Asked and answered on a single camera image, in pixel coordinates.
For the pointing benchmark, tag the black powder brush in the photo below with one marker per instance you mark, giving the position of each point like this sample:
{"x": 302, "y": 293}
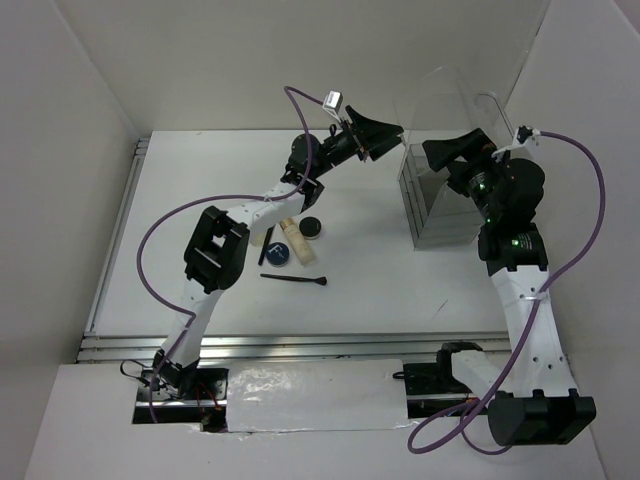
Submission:
{"x": 265, "y": 244}

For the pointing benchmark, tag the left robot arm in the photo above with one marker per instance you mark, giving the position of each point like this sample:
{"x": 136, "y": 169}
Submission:
{"x": 215, "y": 254}

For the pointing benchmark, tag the cream bottle clear cap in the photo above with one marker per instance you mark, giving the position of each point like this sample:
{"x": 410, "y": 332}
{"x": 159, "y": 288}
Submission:
{"x": 298, "y": 242}

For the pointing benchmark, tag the white cover plate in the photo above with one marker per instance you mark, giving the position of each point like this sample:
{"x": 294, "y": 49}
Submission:
{"x": 329, "y": 395}

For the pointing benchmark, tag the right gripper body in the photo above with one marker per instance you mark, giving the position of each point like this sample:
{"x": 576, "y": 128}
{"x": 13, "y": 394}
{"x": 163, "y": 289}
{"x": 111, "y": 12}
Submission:
{"x": 477, "y": 178}

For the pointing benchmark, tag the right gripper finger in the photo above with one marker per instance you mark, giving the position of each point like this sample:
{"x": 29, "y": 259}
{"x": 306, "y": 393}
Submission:
{"x": 474, "y": 139}
{"x": 440, "y": 153}

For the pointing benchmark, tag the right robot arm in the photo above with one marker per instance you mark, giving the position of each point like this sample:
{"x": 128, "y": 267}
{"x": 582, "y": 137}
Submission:
{"x": 533, "y": 400}

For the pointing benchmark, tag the blue lid compact jar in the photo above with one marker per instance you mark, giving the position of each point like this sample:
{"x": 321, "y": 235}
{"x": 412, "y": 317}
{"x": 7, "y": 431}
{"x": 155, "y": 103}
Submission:
{"x": 277, "y": 254}

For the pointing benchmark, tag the aluminium front rail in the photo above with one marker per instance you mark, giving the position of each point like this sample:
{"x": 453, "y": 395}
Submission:
{"x": 98, "y": 349}

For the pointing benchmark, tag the clear acrylic makeup organizer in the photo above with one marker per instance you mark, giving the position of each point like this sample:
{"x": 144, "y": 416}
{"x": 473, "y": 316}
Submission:
{"x": 445, "y": 105}

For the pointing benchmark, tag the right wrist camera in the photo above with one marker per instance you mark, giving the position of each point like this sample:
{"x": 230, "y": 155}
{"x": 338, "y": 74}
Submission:
{"x": 524, "y": 138}

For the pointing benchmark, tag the aluminium rail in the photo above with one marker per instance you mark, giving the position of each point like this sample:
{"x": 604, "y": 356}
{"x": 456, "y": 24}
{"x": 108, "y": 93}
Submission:
{"x": 139, "y": 155}
{"x": 98, "y": 349}

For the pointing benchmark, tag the black lid cosmetic jar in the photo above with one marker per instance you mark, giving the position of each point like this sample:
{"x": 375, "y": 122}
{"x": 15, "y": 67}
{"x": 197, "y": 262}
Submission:
{"x": 310, "y": 227}

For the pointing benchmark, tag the frosted bottle gold pump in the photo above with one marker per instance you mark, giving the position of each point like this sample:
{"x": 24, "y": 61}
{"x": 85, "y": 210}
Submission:
{"x": 259, "y": 239}

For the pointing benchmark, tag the aluminium left rail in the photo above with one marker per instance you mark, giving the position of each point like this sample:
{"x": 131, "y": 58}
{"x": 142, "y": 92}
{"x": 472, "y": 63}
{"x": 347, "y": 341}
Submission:
{"x": 139, "y": 155}

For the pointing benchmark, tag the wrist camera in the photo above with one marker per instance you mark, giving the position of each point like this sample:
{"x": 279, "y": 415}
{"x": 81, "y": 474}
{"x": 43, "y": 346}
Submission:
{"x": 333, "y": 101}
{"x": 524, "y": 138}

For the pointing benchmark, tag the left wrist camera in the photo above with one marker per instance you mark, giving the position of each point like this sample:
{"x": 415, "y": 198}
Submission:
{"x": 333, "y": 101}

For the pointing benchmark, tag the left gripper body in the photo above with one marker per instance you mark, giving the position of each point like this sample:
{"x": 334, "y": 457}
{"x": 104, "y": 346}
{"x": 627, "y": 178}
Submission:
{"x": 345, "y": 145}

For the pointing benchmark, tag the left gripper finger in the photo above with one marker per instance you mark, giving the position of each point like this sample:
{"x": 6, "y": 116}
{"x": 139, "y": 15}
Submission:
{"x": 367, "y": 130}
{"x": 376, "y": 146}

